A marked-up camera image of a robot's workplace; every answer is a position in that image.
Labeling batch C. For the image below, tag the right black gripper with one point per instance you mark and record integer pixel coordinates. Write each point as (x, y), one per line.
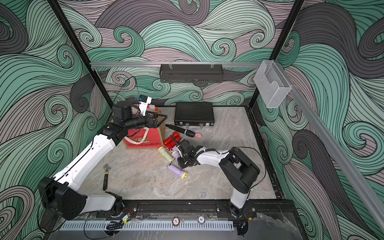
(181, 163)

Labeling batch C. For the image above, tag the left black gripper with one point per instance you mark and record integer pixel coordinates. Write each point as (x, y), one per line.
(154, 124)

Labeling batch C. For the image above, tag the purple flashlight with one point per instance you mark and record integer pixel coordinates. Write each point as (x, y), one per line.
(175, 147)
(176, 155)
(180, 173)

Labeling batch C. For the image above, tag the red jute tote bag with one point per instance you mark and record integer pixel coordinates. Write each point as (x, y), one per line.
(145, 139)

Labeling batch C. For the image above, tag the green flashlight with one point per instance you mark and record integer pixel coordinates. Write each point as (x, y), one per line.
(166, 155)

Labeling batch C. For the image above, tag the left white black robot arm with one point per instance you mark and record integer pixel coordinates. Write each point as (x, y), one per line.
(60, 195)

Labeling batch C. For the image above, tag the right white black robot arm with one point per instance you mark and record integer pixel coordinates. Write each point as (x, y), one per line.
(239, 169)

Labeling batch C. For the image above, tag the black microphone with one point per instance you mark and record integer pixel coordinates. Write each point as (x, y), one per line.
(186, 132)

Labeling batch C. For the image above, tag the red flashlight top upper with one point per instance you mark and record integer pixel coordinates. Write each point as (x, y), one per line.
(175, 136)

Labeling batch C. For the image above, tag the red flashlight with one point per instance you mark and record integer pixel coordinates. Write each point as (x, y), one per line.
(175, 136)
(169, 143)

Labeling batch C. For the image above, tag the red flashlight top lower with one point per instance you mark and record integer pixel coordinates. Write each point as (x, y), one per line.
(169, 143)

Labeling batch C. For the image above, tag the black hard case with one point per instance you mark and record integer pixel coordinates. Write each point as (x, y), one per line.
(194, 114)

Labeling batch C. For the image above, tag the black tool on table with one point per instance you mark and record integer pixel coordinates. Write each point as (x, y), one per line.
(106, 176)

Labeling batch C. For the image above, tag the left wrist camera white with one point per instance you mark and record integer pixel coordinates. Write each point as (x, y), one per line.
(145, 103)

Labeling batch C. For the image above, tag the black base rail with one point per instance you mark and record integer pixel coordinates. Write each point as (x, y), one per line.
(217, 208)

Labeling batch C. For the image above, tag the black wall shelf tray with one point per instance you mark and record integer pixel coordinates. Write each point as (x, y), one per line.
(191, 73)

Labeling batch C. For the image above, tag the white slotted cable duct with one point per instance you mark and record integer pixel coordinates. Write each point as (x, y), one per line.
(150, 226)

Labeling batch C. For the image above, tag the clear plastic wall bin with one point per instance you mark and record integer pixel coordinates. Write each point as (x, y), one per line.
(272, 83)

